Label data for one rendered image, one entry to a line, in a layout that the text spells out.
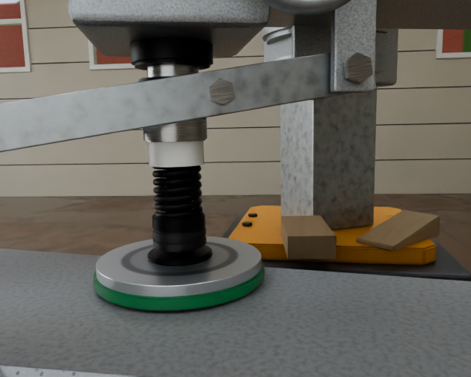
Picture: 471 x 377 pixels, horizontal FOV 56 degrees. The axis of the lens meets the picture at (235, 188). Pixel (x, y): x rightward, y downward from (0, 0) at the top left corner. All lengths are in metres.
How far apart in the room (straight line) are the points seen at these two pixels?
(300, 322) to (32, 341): 0.26
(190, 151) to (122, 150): 6.33
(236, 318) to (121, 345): 0.12
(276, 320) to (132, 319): 0.15
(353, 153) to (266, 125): 5.31
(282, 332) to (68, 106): 0.32
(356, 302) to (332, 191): 0.66
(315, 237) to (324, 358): 0.53
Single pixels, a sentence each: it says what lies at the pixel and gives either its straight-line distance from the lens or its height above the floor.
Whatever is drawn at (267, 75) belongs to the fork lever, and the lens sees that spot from 0.52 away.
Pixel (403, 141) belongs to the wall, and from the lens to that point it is 6.73.
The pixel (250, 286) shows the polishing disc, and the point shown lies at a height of 0.87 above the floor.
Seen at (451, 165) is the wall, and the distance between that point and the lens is 6.98.
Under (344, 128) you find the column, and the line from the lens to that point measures 1.17.
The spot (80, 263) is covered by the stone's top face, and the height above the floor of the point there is 0.86.
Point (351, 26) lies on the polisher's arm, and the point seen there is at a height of 1.16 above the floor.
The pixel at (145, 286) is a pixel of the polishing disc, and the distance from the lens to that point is 0.50.
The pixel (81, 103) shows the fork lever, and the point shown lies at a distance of 0.51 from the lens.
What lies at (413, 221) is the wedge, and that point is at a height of 0.82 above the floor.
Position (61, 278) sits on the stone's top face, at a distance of 0.65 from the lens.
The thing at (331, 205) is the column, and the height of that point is 0.85.
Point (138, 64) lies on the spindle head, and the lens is 0.55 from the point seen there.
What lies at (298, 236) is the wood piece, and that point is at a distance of 0.92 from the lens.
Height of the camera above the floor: 1.06
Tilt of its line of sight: 8 degrees down
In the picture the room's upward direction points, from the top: 1 degrees counter-clockwise
